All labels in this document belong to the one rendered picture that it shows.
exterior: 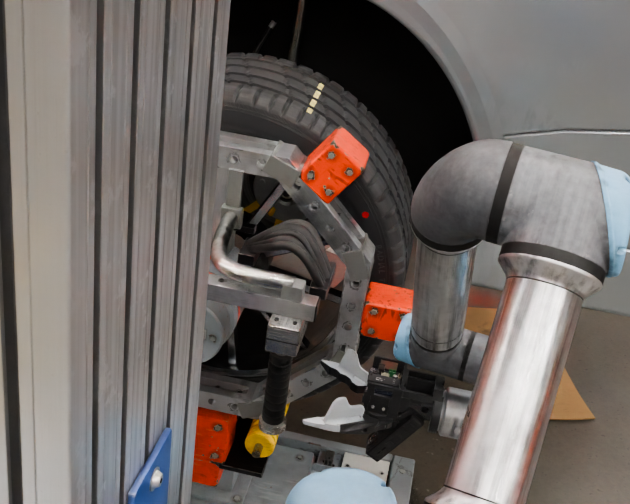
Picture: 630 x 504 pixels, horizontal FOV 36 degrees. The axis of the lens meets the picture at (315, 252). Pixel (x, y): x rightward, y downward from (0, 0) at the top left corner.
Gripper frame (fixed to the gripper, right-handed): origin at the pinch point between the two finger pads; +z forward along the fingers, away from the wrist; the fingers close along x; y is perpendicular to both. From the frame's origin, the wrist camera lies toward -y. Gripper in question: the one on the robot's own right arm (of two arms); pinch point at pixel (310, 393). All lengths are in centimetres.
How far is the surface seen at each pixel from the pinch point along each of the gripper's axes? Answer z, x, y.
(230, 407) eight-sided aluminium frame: 16.5, -20.1, -23.8
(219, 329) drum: 16.6, -6.2, 3.8
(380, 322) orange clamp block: -8.2, -20.5, 1.6
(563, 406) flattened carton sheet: -65, -122, -85
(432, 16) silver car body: -6, -58, 44
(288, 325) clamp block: 4.7, 0.2, 12.0
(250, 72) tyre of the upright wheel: 23, -41, 34
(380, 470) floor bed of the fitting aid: -14, -69, -77
